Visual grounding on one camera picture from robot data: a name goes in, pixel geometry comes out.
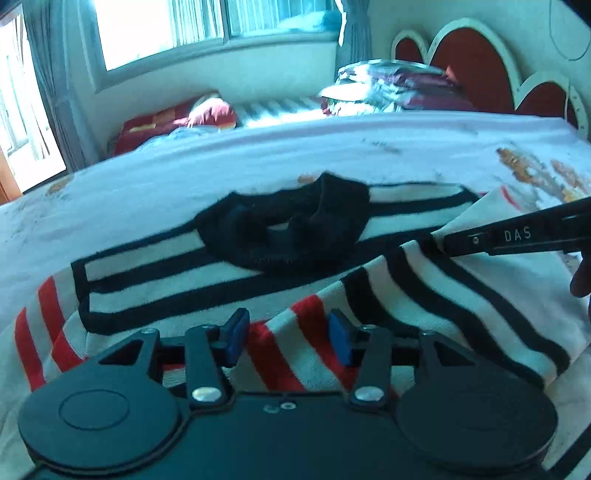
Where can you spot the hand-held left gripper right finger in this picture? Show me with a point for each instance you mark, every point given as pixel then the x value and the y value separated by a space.
pixel 340 339

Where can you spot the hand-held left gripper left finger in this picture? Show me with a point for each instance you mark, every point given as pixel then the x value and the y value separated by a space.
pixel 233 337

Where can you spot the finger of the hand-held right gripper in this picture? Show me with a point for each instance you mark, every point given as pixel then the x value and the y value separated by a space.
pixel 508 235

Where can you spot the striped knit sweater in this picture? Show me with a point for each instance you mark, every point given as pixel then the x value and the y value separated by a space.
pixel 138 267

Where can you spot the light blue clothes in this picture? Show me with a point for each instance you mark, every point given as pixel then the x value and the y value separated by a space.
pixel 184 133

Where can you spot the person's right hand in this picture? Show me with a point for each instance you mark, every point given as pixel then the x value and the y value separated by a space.
pixel 581 279

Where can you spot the floral bed sheet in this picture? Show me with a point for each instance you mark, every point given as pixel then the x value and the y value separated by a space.
pixel 184 184

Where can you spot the red and white headboard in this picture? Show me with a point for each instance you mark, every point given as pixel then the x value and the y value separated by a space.
pixel 466 60

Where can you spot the pile of folded quilts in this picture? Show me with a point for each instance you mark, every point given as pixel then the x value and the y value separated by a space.
pixel 397 87

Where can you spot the dark red pillow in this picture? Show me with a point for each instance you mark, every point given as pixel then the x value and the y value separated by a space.
pixel 213 113

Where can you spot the dark red blanket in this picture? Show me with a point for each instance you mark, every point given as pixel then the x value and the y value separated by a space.
pixel 147 127

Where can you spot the striped mattress cover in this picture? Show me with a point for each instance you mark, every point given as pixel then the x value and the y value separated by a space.
pixel 277 110

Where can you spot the grey curtain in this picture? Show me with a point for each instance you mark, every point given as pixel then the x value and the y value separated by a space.
pixel 354 32
pixel 55 69

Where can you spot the wooden door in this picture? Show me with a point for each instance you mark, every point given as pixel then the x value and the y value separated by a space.
pixel 8 180

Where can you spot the large window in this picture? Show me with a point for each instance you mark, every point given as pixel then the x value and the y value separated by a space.
pixel 184 27

